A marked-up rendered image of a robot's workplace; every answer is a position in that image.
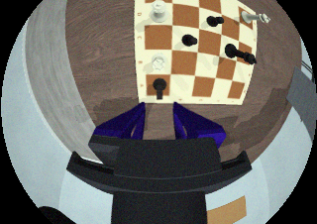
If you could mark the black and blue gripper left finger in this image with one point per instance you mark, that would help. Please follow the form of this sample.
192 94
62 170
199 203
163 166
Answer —
123 125

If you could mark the brown and cream checkered chessboard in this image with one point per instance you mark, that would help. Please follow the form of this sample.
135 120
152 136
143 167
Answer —
201 73

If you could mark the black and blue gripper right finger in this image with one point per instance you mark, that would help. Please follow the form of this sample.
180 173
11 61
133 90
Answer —
196 126

